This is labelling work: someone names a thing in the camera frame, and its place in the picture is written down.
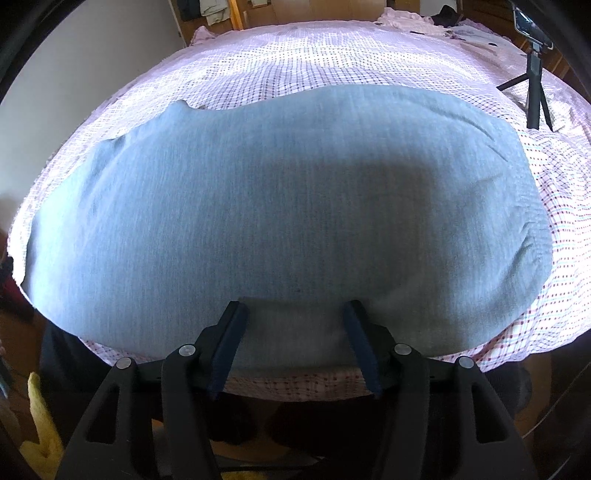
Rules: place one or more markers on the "black tripod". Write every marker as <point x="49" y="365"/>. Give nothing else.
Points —
<point x="534" y="83"/>

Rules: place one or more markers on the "light blue pants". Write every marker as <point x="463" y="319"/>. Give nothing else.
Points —
<point x="277" y="184"/>

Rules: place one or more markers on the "hanging dark garment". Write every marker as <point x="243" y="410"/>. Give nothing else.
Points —
<point x="188" y="8"/>

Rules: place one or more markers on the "dark cloth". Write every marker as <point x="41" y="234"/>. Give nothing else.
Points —
<point x="445" y="16"/>

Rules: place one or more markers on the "smartphone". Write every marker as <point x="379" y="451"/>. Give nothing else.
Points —
<point x="531" y="27"/>

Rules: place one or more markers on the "wooden wardrobe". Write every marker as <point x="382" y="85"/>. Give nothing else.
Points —
<point x="300" y="11"/>

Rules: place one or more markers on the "yellow cloth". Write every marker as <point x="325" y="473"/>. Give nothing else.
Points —
<point x="44" y="429"/>

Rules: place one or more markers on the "dark wooden headboard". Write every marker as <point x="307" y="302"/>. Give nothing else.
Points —
<point x="489" y="11"/>

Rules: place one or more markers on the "checked bed sheet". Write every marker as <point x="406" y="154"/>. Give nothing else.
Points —
<point x="323" y="60"/>

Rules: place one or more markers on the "pale printed pillow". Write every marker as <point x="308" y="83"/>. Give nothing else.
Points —
<point x="475" y="36"/>

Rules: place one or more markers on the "hanging beige garment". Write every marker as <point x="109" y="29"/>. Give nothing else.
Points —
<point x="213" y="10"/>

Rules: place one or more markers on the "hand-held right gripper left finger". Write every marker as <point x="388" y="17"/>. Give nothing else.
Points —
<point x="230" y="344"/>

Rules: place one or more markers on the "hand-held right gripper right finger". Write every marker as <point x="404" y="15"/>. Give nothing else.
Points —
<point x="362" y="346"/>

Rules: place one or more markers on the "pink crumpled cloth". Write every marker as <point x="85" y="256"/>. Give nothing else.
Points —
<point x="401" y="18"/>

